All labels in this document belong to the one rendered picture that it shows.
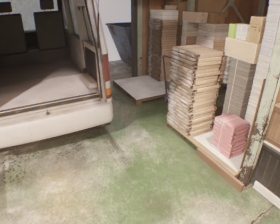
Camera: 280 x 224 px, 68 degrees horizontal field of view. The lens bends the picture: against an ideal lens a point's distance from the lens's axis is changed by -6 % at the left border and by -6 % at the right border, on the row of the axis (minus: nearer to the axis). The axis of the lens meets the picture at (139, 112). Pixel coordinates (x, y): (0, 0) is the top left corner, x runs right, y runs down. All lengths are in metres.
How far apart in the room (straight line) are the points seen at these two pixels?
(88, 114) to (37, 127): 0.54
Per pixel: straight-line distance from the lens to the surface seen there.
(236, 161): 2.56
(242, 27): 2.65
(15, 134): 2.47
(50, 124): 2.43
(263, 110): 2.01
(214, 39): 4.24
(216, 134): 2.57
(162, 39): 4.32
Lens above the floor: 1.61
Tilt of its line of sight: 27 degrees down
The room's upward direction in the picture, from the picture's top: straight up
